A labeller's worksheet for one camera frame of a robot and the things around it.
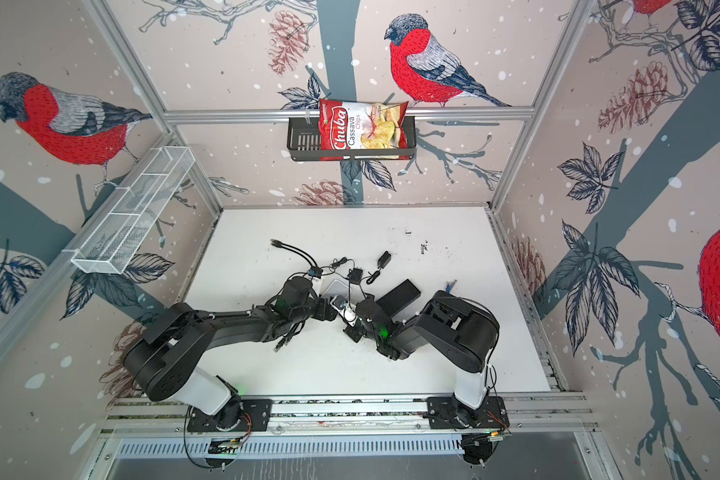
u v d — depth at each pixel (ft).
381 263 3.30
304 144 3.11
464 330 1.63
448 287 3.13
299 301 2.39
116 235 2.40
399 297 3.12
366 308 2.44
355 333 2.67
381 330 2.35
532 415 2.45
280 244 3.61
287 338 2.81
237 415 2.29
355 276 3.27
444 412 2.40
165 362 1.45
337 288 3.11
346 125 2.88
